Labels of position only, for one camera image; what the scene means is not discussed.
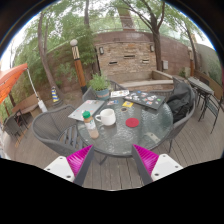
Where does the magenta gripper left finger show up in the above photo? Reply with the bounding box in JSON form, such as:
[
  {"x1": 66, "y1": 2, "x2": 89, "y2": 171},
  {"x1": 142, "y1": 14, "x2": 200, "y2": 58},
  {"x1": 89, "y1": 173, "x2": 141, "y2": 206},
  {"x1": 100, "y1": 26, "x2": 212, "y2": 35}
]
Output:
[{"x1": 67, "y1": 145, "x2": 94, "y2": 186}]

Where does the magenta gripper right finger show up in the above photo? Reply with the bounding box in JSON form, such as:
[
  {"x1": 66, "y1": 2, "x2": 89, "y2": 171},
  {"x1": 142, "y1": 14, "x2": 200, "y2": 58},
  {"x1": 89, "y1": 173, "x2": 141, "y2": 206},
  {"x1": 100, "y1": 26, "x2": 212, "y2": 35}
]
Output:
[{"x1": 132, "y1": 144, "x2": 159, "y2": 185}]

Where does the round glass table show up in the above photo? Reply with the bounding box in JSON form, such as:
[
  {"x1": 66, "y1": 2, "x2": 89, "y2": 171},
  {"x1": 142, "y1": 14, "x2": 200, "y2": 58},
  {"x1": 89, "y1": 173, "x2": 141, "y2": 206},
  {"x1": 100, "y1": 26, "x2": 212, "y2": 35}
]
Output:
[{"x1": 77, "y1": 98, "x2": 173, "y2": 157}]

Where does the red round coaster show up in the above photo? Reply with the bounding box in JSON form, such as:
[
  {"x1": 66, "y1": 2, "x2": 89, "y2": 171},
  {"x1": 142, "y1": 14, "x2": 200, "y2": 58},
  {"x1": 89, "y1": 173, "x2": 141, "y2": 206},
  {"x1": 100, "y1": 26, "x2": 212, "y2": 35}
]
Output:
[{"x1": 125, "y1": 118, "x2": 139, "y2": 128}]

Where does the grey wicker chair left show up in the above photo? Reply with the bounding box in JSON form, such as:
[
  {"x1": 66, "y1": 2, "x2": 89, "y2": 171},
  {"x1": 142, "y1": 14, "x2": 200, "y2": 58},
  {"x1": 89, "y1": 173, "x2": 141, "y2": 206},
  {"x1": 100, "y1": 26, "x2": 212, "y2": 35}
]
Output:
[{"x1": 32, "y1": 105, "x2": 84, "y2": 157}]

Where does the green-capped plastic bottle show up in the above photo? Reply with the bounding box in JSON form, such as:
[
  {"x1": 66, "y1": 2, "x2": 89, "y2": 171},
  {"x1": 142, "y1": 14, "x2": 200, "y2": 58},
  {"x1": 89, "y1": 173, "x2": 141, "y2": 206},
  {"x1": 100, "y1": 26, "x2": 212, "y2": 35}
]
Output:
[{"x1": 82, "y1": 111, "x2": 99, "y2": 139}]

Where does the white ceramic mug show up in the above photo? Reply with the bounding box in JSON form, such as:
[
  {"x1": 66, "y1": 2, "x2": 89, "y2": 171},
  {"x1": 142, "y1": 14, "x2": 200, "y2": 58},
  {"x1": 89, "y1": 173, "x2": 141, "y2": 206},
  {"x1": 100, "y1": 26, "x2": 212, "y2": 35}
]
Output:
[{"x1": 95, "y1": 109, "x2": 116, "y2": 126}]

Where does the silver laptop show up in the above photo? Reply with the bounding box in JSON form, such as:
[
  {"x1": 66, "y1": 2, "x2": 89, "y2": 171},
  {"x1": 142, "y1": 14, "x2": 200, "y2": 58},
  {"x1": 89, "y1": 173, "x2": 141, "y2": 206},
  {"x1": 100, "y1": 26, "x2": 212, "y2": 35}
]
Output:
[{"x1": 69, "y1": 100, "x2": 104, "y2": 121}]

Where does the yellow sticky note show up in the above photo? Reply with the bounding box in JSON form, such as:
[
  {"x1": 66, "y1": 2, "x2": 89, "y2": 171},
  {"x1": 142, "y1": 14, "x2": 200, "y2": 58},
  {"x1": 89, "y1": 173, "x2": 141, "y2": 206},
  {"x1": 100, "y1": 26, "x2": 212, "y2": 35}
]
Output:
[{"x1": 122, "y1": 101, "x2": 133, "y2": 108}]

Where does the black laptop with stickers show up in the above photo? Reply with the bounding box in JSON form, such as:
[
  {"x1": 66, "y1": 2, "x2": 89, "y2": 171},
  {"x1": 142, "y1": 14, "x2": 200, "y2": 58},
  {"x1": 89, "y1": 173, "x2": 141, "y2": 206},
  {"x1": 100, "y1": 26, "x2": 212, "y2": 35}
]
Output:
[{"x1": 124, "y1": 90, "x2": 165, "y2": 110}]

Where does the small card on table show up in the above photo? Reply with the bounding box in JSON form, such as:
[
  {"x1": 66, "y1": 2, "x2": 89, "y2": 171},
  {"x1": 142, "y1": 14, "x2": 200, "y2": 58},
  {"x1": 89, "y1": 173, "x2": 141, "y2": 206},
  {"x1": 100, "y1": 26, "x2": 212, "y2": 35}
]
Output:
[{"x1": 107, "y1": 100, "x2": 119, "y2": 105}]

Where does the black jacket on chair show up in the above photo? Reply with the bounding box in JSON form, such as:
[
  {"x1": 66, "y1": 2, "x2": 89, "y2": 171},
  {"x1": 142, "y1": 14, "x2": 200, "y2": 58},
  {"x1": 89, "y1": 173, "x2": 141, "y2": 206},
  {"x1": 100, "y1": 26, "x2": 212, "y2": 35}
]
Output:
[{"x1": 167, "y1": 82, "x2": 195, "y2": 123}]

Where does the striped blue yellow cone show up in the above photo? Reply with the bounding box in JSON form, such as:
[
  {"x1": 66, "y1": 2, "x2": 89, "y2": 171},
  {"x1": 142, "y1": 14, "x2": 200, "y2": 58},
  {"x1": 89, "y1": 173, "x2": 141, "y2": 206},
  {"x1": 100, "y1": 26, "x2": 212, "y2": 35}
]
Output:
[{"x1": 51, "y1": 86, "x2": 60, "y2": 103}]

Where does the grey chair right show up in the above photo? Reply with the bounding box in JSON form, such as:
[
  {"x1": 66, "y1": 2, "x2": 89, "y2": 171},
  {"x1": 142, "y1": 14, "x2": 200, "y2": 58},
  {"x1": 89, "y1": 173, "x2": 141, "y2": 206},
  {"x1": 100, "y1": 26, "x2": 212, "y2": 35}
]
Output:
[{"x1": 151, "y1": 78, "x2": 196, "y2": 142}]

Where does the white paper booklet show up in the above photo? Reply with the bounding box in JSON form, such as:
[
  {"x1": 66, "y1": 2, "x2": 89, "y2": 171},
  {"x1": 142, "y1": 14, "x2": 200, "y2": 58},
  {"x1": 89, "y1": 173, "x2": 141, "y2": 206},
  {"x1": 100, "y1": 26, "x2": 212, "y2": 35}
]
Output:
[{"x1": 110, "y1": 90, "x2": 129, "y2": 98}]

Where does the dark chair far left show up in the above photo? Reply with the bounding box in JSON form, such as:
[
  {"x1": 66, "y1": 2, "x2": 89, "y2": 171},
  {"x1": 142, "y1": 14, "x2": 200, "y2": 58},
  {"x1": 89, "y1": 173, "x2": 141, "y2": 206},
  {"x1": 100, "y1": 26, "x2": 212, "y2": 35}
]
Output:
[{"x1": 3, "y1": 110, "x2": 28, "y2": 139}]

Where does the potted green plant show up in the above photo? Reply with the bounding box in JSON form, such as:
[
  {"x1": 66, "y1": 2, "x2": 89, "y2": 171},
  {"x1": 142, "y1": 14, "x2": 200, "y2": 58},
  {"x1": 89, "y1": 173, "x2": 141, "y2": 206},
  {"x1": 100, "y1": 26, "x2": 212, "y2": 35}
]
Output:
[{"x1": 89, "y1": 74, "x2": 110, "y2": 100}]

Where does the metal chair far right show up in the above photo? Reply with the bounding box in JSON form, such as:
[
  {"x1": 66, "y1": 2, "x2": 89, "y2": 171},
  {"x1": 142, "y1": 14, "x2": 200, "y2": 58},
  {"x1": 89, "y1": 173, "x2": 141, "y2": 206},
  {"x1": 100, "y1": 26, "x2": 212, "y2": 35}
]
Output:
[{"x1": 199, "y1": 94, "x2": 223, "y2": 127}]

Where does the dark side table right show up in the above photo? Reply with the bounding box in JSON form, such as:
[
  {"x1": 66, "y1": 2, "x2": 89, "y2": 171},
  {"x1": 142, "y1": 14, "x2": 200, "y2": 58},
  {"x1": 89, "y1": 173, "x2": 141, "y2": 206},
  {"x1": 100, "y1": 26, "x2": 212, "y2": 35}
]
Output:
[{"x1": 188, "y1": 77, "x2": 214, "y2": 119}]

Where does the orange patio umbrella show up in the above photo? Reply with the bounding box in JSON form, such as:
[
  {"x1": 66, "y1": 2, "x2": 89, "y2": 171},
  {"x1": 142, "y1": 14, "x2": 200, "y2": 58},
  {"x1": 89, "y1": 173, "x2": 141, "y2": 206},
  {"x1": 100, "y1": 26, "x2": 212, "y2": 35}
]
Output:
[{"x1": 0, "y1": 63, "x2": 28, "y2": 104}]

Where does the wooden lamp post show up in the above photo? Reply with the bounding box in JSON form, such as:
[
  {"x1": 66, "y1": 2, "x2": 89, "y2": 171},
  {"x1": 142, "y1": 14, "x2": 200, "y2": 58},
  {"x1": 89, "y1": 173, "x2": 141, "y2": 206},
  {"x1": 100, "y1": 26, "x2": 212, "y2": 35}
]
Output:
[{"x1": 70, "y1": 39, "x2": 87, "y2": 94}]

